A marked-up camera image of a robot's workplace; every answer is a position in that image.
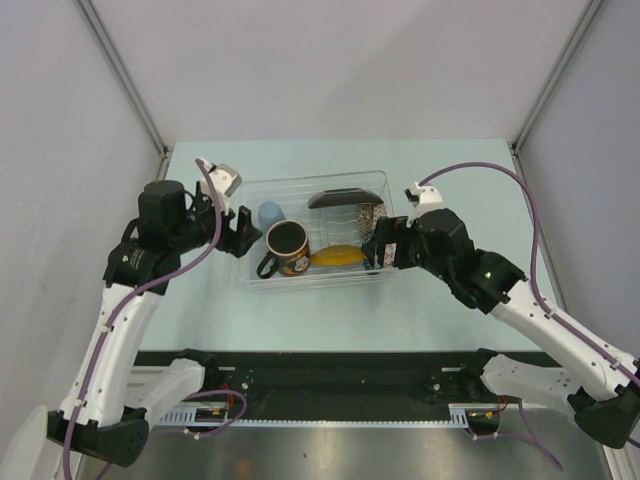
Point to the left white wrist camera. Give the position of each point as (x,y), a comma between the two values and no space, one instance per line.
(218,182)

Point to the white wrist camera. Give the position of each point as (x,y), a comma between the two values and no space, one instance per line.
(423,199)
(218,182)

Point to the yellow brown round saucer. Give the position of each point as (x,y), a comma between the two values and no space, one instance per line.
(337,255)

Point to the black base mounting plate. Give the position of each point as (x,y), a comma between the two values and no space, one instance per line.
(337,386)

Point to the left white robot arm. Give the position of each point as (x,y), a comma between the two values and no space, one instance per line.
(136,280)

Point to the aluminium front rail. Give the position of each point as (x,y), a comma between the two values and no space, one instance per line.
(104,396)

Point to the aluminium frame post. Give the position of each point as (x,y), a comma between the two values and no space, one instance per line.
(116,64)
(578,35)

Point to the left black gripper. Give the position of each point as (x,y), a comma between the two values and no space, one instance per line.
(237,241)

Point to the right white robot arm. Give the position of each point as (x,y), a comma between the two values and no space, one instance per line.
(497,287)

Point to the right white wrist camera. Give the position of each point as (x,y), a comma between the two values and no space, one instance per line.
(423,199)

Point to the left aluminium frame post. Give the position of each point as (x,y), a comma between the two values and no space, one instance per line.
(116,64)

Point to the black floral square plate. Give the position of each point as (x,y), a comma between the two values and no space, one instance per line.
(343,197)

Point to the red interior dark mug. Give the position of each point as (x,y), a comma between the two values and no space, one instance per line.
(288,251)

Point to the clear plastic dish rack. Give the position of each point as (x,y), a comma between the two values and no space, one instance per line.
(326,227)

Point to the right aluminium frame post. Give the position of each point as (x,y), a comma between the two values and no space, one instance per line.
(578,35)

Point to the pink patterned bowl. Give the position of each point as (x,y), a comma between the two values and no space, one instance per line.
(367,216)

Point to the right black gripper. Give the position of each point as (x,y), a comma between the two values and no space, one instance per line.
(390,231)

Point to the blue triangle patterned bowl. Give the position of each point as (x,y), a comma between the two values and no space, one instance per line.
(374,263)

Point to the light blue plastic cup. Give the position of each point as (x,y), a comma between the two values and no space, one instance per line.
(269,214)

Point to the light blue cable duct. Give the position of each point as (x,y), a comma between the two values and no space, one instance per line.
(185,416)

